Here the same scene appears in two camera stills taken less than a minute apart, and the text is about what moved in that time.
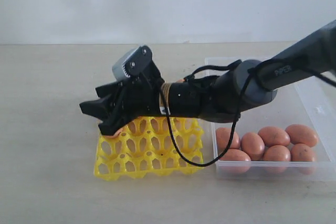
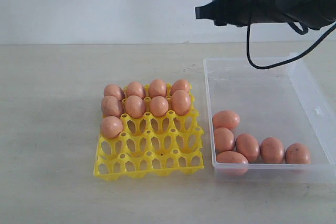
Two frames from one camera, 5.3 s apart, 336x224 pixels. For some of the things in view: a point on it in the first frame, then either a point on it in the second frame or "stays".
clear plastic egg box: (291, 137) stays
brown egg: (272, 136) → (225, 118)
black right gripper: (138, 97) → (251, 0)
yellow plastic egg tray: (145, 148) stays
